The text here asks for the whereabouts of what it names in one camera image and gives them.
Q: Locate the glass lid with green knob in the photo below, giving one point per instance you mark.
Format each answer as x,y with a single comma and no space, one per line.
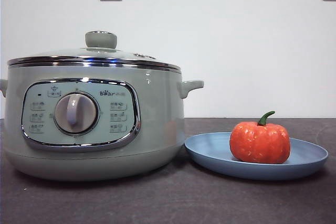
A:
100,40

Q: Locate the orange pumpkin with green stem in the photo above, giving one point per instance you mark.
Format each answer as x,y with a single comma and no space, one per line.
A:
260,142

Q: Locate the pale green electric steamer pot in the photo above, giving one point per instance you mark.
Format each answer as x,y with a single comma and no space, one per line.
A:
157,119

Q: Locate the blue round plate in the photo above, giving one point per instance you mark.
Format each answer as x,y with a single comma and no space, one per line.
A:
210,155

